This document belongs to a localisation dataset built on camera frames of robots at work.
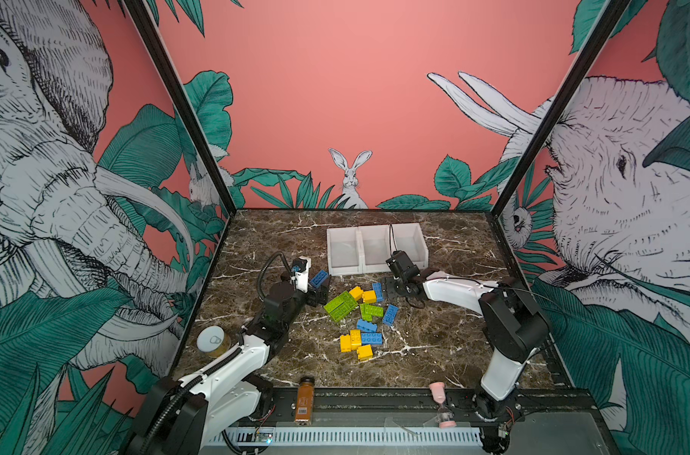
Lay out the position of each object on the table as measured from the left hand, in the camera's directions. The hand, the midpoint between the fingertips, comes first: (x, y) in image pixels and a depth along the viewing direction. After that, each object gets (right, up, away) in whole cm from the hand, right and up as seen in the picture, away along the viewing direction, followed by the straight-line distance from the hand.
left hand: (317, 268), depth 82 cm
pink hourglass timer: (+34, -38, -10) cm, 52 cm away
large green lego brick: (+7, -14, +11) cm, 19 cm away
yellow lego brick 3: (+8, -23, +2) cm, 25 cm away
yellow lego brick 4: (+11, -22, +3) cm, 25 cm away
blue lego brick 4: (+14, -18, +5) cm, 23 cm away
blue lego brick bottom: (+16, -22, +3) cm, 27 cm away
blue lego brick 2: (+19, -8, +13) cm, 25 cm away
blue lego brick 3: (+23, -16, +9) cm, 29 cm away
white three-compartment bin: (+15, +5, +19) cm, 24 cm away
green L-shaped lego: (+16, -15, +9) cm, 24 cm away
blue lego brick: (-2, -5, +17) cm, 17 cm away
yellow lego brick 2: (+16, -11, +12) cm, 22 cm away
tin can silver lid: (-30, -21, -2) cm, 36 cm away
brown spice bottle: (-2, -33, -10) cm, 35 cm away
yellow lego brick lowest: (+14, -25, 0) cm, 29 cm away
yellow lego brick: (+12, -9, +12) cm, 19 cm away
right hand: (+23, -7, +13) cm, 27 cm away
